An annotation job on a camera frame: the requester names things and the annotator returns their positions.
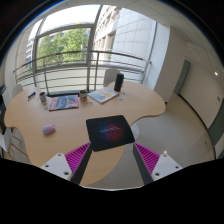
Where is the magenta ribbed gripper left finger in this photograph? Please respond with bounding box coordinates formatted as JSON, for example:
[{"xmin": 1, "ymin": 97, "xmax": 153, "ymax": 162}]
[{"xmin": 41, "ymin": 143, "xmax": 92, "ymax": 185}]

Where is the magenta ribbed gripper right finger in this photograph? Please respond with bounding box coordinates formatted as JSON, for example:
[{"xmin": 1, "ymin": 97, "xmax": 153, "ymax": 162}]
[{"xmin": 133, "ymin": 143, "xmax": 182, "ymax": 185}]

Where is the lilac computer mouse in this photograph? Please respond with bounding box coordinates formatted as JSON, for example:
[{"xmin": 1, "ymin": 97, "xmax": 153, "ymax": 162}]
[{"xmin": 42, "ymin": 124, "xmax": 55, "ymax": 135}]

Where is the black galaxy print mouse pad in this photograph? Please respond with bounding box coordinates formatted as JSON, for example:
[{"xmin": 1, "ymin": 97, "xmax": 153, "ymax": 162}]
[{"xmin": 86, "ymin": 115, "xmax": 135, "ymax": 152}]

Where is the white chair at left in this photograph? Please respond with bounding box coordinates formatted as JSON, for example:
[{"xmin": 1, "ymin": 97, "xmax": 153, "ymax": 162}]
[{"xmin": 0, "ymin": 128, "xmax": 28, "ymax": 161}]

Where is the red and blue magazine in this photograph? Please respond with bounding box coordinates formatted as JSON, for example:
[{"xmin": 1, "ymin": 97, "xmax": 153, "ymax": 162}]
[{"xmin": 49, "ymin": 95, "xmax": 79, "ymax": 111}]

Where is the small potted plant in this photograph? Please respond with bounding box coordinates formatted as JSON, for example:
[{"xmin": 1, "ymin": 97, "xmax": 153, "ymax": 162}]
[{"xmin": 79, "ymin": 90, "xmax": 88, "ymax": 101}]

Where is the patterned mug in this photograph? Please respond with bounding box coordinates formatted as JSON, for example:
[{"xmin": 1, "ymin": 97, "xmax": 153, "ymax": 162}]
[{"xmin": 39, "ymin": 92, "xmax": 47, "ymax": 103}]

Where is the blue and yellow open book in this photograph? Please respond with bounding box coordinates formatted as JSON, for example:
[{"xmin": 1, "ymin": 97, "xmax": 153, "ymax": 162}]
[{"xmin": 88, "ymin": 87, "xmax": 118, "ymax": 103}]

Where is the blue marker pen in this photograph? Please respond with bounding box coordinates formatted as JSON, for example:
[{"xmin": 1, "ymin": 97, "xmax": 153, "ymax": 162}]
[{"xmin": 28, "ymin": 92, "xmax": 36, "ymax": 100}]

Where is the black cylindrical speaker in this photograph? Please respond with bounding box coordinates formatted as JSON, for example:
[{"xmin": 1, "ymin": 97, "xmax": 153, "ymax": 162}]
[{"xmin": 114, "ymin": 73, "xmax": 124, "ymax": 91}]

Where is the metal balcony railing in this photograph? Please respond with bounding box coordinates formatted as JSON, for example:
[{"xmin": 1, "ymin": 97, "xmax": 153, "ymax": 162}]
[{"xmin": 13, "ymin": 50, "xmax": 150, "ymax": 95}]

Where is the white chair behind table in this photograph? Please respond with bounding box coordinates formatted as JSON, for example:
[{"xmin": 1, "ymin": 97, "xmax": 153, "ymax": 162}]
[{"xmin": 103, "ymin": 69, "xmax": 119, "ymax": 87}]

